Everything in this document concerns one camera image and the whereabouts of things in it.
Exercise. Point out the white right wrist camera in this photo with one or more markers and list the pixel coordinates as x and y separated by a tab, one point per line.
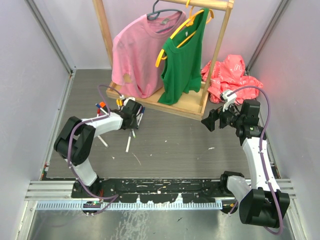
228	97

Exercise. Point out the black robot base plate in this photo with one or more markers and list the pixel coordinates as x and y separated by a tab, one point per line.
157	190

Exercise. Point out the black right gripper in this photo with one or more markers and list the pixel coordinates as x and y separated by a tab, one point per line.
215	114

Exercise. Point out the slotted cable duct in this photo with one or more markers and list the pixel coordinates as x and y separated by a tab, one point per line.
119	206

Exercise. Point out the wooden clothes rack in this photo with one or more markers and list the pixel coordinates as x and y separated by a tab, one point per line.
191	105

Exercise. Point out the crumpled coral pink cloth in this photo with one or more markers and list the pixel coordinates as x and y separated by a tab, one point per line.
230	75

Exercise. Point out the green tank top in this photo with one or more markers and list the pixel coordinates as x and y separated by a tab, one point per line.
181	55

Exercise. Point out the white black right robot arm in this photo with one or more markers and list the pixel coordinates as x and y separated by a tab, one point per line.
260	202

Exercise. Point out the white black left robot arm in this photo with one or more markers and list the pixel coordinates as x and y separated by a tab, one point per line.
75	140

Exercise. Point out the pink t-shirt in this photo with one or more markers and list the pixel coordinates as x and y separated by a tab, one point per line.
135	51

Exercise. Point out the white pen on left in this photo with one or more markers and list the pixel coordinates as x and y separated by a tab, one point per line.
103	141

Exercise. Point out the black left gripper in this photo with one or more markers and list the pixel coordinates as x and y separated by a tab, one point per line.
133	125

